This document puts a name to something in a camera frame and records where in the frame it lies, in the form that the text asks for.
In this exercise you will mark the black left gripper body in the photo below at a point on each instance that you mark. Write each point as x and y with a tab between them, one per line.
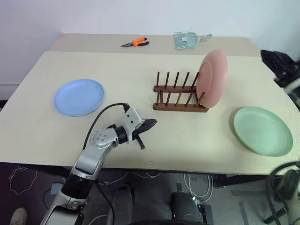
137	131

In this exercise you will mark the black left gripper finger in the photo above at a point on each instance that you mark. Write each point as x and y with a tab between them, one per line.
150	123
141	142

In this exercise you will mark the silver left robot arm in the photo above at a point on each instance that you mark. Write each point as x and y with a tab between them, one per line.
89	159

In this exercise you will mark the wooden dish rack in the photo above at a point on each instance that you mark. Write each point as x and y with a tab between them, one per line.
173	89

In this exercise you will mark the dark rounded shape under table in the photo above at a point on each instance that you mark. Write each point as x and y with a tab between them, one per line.
123	199
185	206

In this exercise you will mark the blue plate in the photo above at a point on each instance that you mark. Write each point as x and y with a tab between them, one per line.
78	97

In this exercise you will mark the pink plate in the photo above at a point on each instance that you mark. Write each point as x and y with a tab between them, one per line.
212	79

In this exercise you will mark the teal dustpan in plastic wrap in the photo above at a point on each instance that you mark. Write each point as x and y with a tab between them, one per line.
185	40

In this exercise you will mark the blue tape patch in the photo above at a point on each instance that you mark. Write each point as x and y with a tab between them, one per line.
56	188

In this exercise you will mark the green plate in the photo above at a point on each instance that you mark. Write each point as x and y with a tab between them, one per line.
262	131

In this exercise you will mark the black machine beside table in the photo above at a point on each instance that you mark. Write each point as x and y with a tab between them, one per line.
279	65

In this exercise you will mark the beige shoe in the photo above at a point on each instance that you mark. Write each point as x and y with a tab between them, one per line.
18	216

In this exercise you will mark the dark round right wrist part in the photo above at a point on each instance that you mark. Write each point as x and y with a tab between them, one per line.
292	184

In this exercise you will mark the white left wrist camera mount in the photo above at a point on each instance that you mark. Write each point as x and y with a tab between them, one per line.
131	117

